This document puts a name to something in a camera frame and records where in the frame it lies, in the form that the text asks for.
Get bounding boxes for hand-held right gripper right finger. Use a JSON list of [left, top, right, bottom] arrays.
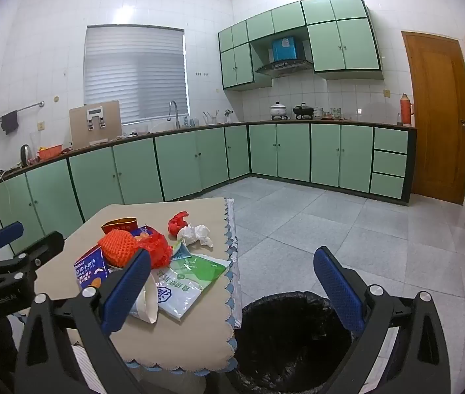
[[312, 246, 451, 394]]

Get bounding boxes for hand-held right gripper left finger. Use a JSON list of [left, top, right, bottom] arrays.
[[14, 248, 153, 394]]

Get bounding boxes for blue snack packet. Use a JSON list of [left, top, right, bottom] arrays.
[[73, 245, 112, 290]]

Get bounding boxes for orange foam fruit net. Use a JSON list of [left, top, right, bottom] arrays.
[[98, 230, 138, 267]]

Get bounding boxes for red mesh bag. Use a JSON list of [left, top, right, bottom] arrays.
[[131, 228, 174, 269]]

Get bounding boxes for white teal printed packet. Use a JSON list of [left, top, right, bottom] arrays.
[[152, 269, 217, 321]]

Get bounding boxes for trash bin with black liner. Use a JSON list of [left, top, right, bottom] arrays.
[[232, 291, 366, 394]]

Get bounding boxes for small white green wrapper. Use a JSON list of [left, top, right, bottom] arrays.
[[170, 240, 192, 260]]

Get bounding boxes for green plastic packet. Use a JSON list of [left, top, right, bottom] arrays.
[[169, 253, 233, 292]]

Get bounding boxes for red plastic bag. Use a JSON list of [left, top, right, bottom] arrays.
[[168, 211, 191, 236]]

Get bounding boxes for white tissue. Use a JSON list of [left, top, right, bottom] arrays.
[[177, 224, 214, 249]]

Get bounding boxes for white knit garment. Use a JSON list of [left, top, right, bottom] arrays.
[[70, 342, 107, 394]]

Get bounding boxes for orange basket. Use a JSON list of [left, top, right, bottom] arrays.
[[37, 144, 64, 162]]

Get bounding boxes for dark towel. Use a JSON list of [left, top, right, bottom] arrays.
[[1, 111, 20, 135]]

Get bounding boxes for white lace table cover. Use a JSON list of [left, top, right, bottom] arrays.
[[224, 198, 243, 325]]

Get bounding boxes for green base cabinets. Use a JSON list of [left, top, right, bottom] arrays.
[[0, 125, 418, 251]]

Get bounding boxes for white clip holder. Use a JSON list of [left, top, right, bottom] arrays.
[[85, 107, 106, 131]]

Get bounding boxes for black wok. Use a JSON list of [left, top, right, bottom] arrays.
[[292, 102, 315, 120]]

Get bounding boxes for metal faucet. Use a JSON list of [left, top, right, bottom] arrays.
[[168, 100, 181, 129]]

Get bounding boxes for white window blind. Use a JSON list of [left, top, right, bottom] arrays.
[[83, 25, 189, 125]]

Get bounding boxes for red thermos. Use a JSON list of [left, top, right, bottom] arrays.
[[399, 94, 414, 127]]

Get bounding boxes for range hood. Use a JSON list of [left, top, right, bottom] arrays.
[[255, 59, 314, 78]]

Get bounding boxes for blue box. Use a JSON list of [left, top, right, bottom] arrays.
[[272, 37, 297, 62]]

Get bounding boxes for metal towel rail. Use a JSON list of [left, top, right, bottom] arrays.
[[0, 100, 45, 121]]

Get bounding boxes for green wall cabinets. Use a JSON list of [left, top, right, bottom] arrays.
[[218, 0, 384, 90]]

